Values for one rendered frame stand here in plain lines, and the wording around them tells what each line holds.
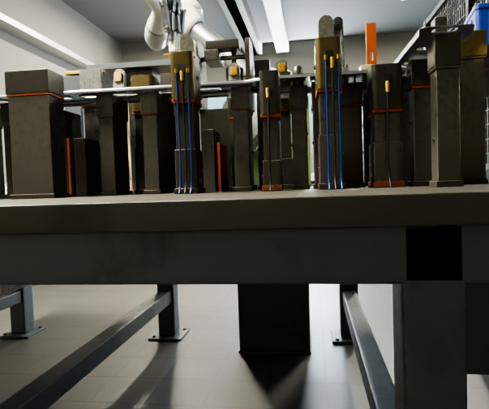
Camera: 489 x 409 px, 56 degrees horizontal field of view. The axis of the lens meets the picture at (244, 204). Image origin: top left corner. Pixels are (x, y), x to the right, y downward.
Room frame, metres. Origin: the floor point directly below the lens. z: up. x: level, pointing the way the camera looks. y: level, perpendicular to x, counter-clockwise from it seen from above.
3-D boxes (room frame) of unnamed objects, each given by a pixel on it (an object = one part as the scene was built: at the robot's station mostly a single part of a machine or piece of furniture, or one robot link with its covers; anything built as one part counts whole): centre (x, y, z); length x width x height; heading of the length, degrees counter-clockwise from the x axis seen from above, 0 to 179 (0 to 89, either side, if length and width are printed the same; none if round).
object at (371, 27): (1.43, -0.41, 0.95); 0.03 x 0.01 x 0.50; 83
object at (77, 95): (1.34, 0.19, 1.00); 1.38 x 0.22 x 0.02; 83
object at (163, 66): (1.70, 0.36, 1.16); 0.37 x 0.14 x 0.02; 83
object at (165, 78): (1.57, 0.24, 0.90); 0.05 x 0.05 x 0.40; 83
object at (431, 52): (0.89, -0.40, 0.84); 0.05 x 0.05 x 0.29; 83
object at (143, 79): (1.54, 0.31, 0.89); 0.12 x 0.08 x 0.38; 173
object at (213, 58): (1.53, 0.05, 0.94); 0.18 x 0.13 x 0.49; 83
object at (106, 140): (1.37, 0.38, 0.84); 0.12 x 0.05 x 0.29; 173
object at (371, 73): (1.07, -0.34, 0.84); 0.12 x 0.07 x 0.28; 173
